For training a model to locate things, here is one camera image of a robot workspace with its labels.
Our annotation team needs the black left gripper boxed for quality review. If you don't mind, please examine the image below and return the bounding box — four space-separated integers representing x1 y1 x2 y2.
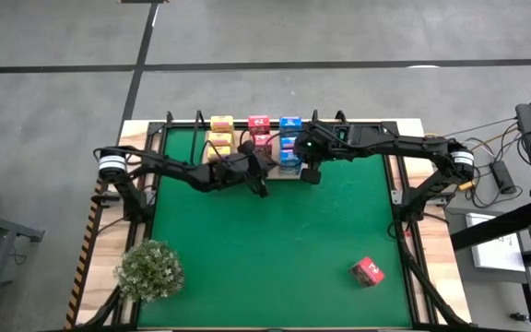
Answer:
223 139 277 184

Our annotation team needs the yellow Pops cereal box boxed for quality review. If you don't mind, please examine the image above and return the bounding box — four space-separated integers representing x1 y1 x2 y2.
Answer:
206 132 234 148
206 145 232 161
209 114 235 134

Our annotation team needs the wooden shelf board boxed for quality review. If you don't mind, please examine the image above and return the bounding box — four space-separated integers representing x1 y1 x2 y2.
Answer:
200 130 315 181

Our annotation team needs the artificial green white plant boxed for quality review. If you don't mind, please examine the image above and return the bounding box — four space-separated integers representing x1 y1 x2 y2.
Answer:
113 239 186 304

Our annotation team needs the black power adapter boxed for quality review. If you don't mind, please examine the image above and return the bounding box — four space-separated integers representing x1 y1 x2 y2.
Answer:
490 160 519 195

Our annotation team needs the black diagonal beam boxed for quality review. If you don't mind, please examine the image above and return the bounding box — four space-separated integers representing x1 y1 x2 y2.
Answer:
449 198 531 253

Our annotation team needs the white board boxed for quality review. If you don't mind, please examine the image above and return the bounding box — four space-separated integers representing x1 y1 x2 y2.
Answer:
466 212 527 273

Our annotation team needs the yellow black hazard tape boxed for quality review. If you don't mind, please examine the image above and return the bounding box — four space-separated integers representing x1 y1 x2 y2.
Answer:
65 179 105 329

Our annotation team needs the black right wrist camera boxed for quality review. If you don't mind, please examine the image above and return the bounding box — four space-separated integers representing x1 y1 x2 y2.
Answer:
300 166 322 185

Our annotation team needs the black aluminium table frame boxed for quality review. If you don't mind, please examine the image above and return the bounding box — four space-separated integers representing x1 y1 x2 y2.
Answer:
74 110 474 332

